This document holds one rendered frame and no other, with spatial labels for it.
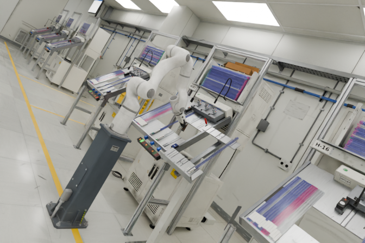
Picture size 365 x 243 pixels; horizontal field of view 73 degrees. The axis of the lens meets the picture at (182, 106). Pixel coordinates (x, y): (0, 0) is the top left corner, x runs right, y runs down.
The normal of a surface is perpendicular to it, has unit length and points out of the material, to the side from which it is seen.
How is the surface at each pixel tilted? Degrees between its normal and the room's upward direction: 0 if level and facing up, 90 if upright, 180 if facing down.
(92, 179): 90
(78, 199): 90
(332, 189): 44
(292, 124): 90
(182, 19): 90
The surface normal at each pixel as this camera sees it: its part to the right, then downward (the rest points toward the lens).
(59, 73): 0.59, 0.34
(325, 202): -0.08, -0.88
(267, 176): -0.63, -0.37
